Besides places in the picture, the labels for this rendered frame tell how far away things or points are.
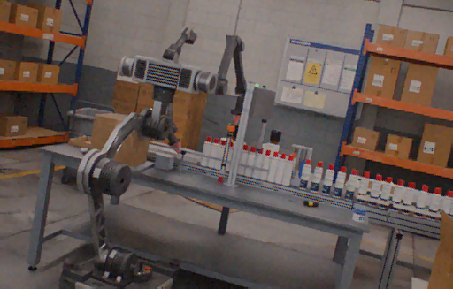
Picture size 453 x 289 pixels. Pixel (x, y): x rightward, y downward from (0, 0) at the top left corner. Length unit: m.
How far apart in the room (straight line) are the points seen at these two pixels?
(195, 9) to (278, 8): 1.34
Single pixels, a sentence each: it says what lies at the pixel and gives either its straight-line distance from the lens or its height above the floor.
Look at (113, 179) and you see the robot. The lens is 2.71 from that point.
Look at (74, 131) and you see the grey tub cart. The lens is 5.88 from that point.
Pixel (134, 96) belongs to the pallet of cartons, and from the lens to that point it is 7.22.
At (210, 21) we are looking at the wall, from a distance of 8.51.
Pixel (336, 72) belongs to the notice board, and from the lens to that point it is 7.80.
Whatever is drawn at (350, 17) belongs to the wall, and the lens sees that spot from 8.00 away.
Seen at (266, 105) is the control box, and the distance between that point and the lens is 3.39.
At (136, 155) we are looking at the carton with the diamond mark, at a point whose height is 0.92.
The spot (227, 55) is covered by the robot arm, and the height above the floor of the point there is 1.64.
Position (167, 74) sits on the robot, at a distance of 3.09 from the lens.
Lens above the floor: 1.52
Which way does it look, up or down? 7 degrees down
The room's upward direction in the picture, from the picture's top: 11 degrees clockwise
